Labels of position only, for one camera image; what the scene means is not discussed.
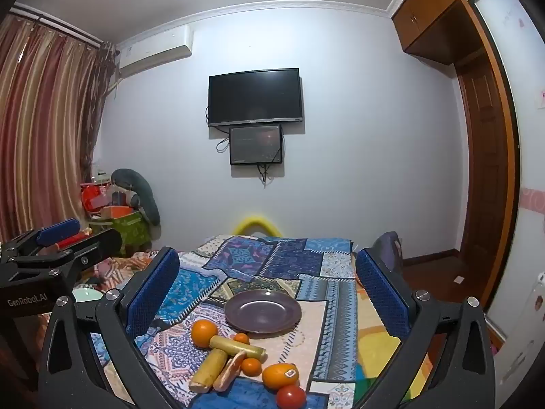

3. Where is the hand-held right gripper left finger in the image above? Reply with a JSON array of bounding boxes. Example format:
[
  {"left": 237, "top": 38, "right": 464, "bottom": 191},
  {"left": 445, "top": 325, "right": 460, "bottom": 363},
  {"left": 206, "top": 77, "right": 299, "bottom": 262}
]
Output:
[{"left": 38, "top": 246, "right": 180, "bottom": 409}]

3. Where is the long sugarcane piece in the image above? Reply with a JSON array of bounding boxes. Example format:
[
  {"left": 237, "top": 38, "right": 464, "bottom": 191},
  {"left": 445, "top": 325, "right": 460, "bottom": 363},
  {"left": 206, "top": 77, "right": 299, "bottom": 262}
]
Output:
[{"left": 189, "top": 348, "right": 231, "bottom": 393}]

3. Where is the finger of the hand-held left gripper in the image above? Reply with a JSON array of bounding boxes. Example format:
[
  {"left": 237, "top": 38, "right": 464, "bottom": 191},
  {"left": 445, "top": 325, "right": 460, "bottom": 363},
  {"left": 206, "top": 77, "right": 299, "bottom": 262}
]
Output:
[
  {"left": 0, "top": 217, "right": 82, "bottom": 261},
  {"left": 68, "top": 228, "right": 124, "bottom": 272}
]

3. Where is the white plastic object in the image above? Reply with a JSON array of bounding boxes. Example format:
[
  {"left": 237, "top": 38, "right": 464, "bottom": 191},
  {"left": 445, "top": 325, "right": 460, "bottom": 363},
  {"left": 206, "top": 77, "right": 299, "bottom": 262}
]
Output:
[{"left": 485, "top": 270, "right": 545, "bottom": 398}]

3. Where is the red tomato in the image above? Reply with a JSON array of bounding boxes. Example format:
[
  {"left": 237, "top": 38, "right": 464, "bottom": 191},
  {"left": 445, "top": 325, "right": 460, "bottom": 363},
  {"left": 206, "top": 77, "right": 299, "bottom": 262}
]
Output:
[{"left": 276, "top": 384, "right": 307, "bottom": 409}]

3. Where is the white bowl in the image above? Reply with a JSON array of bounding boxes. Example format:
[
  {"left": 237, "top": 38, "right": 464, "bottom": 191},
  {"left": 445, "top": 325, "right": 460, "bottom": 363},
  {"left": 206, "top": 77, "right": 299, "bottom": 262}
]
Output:
[{"left": 72, "top": 287, "right": 105, "bottom": 303}]

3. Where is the colourful plush blanket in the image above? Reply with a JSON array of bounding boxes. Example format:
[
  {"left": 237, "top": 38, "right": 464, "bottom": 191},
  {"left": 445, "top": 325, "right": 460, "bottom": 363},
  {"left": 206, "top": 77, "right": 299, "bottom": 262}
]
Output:
[{"left": 355, "top": 270, "right": 432, "bottom": 406}]

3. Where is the striped curtain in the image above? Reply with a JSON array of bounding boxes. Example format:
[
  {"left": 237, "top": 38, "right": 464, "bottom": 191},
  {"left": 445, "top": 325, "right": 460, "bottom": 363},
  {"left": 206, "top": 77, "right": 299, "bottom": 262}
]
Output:
[{"left": 0, "top": 6, "right": 119, "bottom": 244}]

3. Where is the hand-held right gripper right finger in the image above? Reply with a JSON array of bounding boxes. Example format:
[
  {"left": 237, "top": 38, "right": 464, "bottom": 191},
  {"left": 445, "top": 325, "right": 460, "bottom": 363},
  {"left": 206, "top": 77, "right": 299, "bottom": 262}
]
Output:
[{"left": 353, "top": 248, "right": 497, "bottom": 409}]

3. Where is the short sugarcane piece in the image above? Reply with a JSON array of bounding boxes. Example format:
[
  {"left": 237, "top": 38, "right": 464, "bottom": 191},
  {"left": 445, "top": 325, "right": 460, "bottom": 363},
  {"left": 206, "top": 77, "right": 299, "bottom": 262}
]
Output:
[{"left": 209, "top": 335, "right": 267, "bottom": 360}]

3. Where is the red box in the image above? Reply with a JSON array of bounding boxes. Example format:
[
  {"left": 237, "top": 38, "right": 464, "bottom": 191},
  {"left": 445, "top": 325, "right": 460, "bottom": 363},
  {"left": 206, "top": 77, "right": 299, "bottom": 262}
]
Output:
[{"left": 80, "top": 181, "right": 114, "bottom": 214}]

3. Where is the dark purple backpack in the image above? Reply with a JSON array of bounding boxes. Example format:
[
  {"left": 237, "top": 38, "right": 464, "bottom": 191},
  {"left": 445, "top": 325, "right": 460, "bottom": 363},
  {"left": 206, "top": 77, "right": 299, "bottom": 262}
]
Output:
[{"left": 371, "top": 231, "right": 404, "bottom": 274}]

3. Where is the wall-mounted black television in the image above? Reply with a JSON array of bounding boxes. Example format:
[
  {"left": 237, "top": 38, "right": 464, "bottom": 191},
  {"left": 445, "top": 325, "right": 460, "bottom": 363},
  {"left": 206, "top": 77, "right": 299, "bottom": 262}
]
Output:
[{"left": 208, "top": 68, "right": 304, "bottom": 128}]

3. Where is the yellow ring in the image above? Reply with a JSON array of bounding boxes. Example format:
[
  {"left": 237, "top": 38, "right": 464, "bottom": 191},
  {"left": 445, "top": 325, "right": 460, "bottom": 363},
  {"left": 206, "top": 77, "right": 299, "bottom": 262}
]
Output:
[{"left": 232, "top": 216, "right": 282, "bottom": 238}]

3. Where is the white sliding wardrobe door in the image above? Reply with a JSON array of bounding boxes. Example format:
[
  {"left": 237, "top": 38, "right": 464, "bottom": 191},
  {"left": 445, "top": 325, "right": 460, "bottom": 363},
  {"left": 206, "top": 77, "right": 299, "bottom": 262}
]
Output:
[{"left": 470, "top": 0, "right": 545, "bottom": 342}]

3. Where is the white air conditioner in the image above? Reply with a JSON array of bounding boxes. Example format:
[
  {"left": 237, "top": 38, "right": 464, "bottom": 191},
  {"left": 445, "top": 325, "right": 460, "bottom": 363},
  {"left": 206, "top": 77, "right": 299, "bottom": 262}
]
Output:
[{"left": 117, "top": 25, "right": 193, "bottom": 80}]

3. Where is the wooden overhead cabinet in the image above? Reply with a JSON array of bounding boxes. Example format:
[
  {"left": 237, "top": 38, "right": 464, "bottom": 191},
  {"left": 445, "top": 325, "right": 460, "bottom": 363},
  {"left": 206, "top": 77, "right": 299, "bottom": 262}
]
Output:
[{"left": 391, "top": 0, "right": 495, "bottom": 66}]

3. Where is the pale sweet potato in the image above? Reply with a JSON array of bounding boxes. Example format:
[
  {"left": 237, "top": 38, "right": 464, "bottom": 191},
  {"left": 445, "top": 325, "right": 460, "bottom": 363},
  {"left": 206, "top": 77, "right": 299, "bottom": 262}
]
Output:
[{"left": 212, "top": 350, "right": 248, "bottom": 392}]

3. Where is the small black wall monitor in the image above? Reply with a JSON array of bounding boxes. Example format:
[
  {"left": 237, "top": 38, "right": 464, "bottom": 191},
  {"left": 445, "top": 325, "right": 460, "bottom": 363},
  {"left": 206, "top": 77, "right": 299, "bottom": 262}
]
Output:
[{"left": 229, "top": 124, "right": 284, "bottom": 166}]

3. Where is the orange box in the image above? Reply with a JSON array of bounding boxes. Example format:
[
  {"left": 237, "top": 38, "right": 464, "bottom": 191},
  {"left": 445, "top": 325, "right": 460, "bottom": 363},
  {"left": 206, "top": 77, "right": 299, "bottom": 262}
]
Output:
[{"left": 101, "top": 205, "right": 134, "bottom": 221}]

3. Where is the large plain orange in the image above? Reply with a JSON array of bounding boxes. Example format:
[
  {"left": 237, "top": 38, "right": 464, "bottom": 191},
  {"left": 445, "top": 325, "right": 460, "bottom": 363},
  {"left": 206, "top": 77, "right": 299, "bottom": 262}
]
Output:
[{"left": 191, "top": 319, "right": 219, "bottom": 348}]

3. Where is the purple plate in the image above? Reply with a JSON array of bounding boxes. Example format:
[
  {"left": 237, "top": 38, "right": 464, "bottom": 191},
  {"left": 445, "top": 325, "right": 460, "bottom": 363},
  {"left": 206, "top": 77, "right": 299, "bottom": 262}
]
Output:
[{"left": 224, "top": 290, "right": 302, "bottom": 334}]

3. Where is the pink floral bedsheet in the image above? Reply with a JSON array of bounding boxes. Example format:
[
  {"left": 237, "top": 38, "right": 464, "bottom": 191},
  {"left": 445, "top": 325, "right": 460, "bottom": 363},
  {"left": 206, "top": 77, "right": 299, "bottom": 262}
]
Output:
[{"left": 74, "top": 249, "right": 165, "bottom": 292}]

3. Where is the orange with sticker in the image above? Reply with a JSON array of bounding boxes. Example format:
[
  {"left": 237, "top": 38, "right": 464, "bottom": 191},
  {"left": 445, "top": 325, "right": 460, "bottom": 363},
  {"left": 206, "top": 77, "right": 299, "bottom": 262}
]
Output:
[{"left": 262, "top": 363, "right": 299, "bottom": 391}]

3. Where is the brown wooden door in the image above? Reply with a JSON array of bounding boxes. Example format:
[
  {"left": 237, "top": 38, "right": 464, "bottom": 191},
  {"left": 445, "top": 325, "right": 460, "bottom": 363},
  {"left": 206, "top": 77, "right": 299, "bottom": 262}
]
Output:
[{"left": 455, "top": 51, "right": 514, "bottom": 309}]

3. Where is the patchwork blanket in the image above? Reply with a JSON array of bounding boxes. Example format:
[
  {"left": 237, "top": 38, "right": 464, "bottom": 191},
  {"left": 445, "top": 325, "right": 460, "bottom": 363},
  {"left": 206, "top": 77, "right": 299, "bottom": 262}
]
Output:
[{"left": 87, "top": 234, "right": 359, "bottom": 409}]

